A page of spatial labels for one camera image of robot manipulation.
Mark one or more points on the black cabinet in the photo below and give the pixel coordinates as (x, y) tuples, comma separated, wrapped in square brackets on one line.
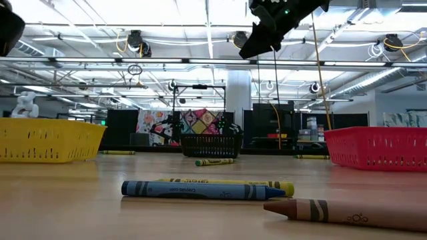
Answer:
[(263, 123)]

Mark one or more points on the black plastic basket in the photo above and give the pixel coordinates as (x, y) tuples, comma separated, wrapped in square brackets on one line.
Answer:
[(211, 146)]

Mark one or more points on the white robot figure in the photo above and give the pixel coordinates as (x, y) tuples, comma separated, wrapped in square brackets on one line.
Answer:
[(25, 106)]

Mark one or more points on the red and yellow box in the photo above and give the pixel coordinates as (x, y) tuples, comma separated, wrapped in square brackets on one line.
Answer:
[(277, 136)]

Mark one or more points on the long ceiling light strip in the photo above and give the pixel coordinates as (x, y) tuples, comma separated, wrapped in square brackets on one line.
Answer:
[(217, 61)]

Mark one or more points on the red plastic basket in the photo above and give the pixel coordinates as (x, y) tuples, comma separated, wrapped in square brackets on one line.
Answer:
[(377, 150)]

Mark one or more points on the yellow plastic basket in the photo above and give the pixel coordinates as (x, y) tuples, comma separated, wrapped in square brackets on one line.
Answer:
[(50, 140)]

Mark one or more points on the black background robot arm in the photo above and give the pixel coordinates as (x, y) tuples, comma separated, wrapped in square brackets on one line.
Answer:
[(233, 128), (163, 128)]

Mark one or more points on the white structural column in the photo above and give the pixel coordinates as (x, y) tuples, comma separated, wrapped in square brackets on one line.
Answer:
[(238, 100)]

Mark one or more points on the floral patterned cloth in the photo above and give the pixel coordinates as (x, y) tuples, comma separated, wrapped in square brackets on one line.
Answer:
[(146, 123)]

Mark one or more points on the yellow-green crayon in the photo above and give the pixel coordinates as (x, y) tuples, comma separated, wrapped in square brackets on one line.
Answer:
[(213, 162)]

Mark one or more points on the colourful patchwork quilt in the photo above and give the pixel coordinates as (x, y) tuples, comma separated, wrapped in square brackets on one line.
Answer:
[(200, 121)]

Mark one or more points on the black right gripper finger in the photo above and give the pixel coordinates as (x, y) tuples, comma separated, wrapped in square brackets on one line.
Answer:
[(260, 43)]

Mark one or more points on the stacked storage bins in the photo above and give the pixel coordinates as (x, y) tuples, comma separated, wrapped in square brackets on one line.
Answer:
[(312, 126)]

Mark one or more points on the black divider panel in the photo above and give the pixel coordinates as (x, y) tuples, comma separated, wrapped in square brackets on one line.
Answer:
[(347, 120), (121, 128)]

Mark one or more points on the brown crayon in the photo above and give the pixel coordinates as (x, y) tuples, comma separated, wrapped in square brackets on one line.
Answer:
[(350, 215)]

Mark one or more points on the black robot station frame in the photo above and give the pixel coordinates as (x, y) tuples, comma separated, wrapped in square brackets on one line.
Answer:
[(199, 86)]

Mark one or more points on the yellow crayon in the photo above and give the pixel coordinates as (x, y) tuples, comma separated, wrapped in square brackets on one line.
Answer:
[(118, 153), (283, 186), (313, 157)]

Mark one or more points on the blue crayon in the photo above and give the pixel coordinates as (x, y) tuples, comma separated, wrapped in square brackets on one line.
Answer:
[(200, 190)]

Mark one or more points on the teal patterned cloth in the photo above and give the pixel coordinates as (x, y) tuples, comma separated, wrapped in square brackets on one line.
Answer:
[(405, 119)]

